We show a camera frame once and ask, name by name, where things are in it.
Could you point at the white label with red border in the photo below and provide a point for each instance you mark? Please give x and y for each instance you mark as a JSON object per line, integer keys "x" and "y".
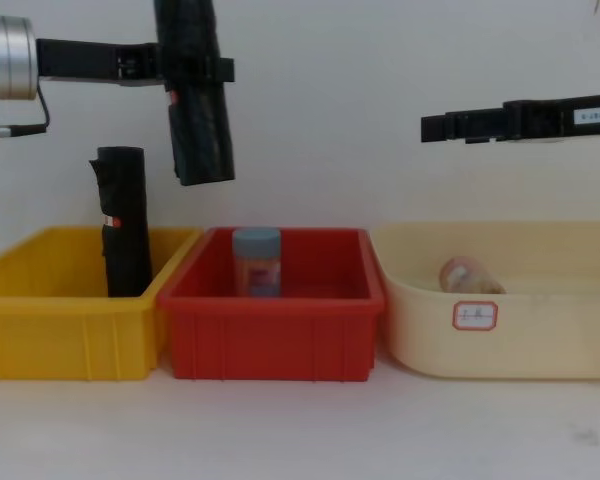
{"x": 475, "y": 316}

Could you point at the jar with grey-blue lid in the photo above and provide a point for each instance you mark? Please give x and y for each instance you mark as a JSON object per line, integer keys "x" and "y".
{"x": 257, "y": 265}

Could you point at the red plastic bin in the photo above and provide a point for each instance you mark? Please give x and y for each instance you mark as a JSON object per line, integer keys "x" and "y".
{"x": 270, "y": 340}

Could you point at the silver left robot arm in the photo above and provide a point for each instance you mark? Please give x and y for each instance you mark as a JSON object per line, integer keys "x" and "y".
{"x": 5, "y": 55}

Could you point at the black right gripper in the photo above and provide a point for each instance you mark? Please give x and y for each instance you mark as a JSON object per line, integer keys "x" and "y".
{"x": 545, "y": 119}

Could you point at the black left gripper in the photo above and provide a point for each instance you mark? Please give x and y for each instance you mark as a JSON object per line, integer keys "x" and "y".
{"x": 77, "y": 61}

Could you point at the cream plastic tub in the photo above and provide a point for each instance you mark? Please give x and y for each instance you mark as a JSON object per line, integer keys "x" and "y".
{"x": 540, "y": 340}

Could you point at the yellow plastic bin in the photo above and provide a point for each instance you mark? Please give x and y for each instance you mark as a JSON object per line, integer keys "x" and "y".
{"x": 55, "y": 335}

